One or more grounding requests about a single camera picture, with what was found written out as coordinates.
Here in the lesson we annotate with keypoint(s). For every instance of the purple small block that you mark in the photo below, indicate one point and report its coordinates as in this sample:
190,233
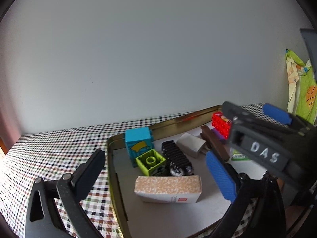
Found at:
219,135

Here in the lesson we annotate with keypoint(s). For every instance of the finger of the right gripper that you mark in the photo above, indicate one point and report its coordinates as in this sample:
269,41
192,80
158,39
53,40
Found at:
276,113

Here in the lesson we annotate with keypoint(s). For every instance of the green toy cube brick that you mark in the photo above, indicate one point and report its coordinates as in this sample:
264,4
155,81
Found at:
151,163

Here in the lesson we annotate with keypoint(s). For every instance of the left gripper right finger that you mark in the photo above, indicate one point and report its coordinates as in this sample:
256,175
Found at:
268,217

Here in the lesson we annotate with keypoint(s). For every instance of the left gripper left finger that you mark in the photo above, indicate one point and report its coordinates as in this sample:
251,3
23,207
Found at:
43,218

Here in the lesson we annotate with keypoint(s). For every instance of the clear floss pick box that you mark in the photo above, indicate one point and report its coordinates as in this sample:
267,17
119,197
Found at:
238,156

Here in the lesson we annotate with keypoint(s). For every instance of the white cork-top small box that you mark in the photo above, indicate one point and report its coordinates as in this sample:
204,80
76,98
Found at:
183,189

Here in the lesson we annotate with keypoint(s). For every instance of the teal toy brick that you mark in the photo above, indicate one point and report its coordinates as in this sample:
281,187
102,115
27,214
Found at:
137,142

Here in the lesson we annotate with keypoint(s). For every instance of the brown harmonica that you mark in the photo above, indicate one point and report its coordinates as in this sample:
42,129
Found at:
214,143

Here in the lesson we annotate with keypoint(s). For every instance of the black hair claw clip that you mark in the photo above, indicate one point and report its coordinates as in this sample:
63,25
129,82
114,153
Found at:
179,164

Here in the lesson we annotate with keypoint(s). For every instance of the gold metal tin tray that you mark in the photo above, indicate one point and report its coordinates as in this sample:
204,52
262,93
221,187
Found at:
145,219

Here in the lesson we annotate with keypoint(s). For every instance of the checkered tablecloth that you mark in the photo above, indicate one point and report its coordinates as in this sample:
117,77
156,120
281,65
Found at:
52,154

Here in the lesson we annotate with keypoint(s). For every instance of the white power adapter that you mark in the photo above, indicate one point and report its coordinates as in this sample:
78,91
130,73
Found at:
192,145

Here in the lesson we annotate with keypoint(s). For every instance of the green patterned hanging cloth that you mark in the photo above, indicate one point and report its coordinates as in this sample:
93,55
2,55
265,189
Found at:
301,87

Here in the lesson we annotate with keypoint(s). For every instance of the red toy brick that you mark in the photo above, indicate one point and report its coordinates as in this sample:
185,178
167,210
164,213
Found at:
221,124

